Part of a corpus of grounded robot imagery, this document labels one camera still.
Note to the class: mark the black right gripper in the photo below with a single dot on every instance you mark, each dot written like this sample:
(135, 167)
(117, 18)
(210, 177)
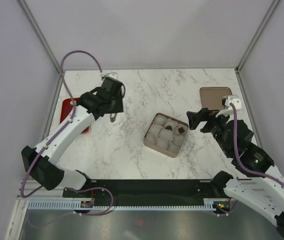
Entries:
(204, 114)

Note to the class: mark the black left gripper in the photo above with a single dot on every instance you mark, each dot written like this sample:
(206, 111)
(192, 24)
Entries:
(119, 108)

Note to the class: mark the metal tongs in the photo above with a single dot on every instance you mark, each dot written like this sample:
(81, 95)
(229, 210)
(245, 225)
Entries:
(113, 117)

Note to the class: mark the dark square chocolate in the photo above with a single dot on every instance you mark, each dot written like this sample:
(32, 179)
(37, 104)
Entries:
(181, 130)

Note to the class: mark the rose gold chocolate box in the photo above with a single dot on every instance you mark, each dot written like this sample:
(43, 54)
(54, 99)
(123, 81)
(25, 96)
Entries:
(161, 140)

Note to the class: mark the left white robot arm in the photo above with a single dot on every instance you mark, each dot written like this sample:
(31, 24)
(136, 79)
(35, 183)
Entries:
(41, 162)

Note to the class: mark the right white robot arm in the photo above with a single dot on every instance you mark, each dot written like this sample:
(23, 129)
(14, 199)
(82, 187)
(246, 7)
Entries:
(235, 140)

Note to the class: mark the white chocolate piece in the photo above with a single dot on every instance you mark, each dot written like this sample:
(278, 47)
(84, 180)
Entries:
(73, 102)

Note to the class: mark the rose gold box lid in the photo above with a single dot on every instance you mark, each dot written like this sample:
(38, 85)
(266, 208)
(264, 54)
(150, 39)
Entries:
(211, 97)

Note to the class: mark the red rectangular tray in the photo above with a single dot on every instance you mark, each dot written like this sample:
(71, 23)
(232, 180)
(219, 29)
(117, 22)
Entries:
(66, 108)

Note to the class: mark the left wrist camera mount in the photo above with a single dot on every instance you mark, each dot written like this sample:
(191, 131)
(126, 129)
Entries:
(109, 74)

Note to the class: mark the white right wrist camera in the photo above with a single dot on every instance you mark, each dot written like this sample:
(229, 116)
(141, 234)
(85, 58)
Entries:
(231, 104)

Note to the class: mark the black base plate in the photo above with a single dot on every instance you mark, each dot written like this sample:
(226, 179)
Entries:
(158, 192)

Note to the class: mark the left aluminium frame post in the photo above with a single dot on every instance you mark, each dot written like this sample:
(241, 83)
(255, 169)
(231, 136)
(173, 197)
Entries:
(39, 34)

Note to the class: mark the aluminium frame post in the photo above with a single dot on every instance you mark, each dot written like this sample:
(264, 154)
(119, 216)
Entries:
(39, 34)
(258, 33)

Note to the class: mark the white slotted cable duct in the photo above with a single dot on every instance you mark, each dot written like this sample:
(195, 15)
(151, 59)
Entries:
(80, 205)

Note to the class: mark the right aluminium frame post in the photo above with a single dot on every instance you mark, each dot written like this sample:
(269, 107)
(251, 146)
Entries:
(258, 33)

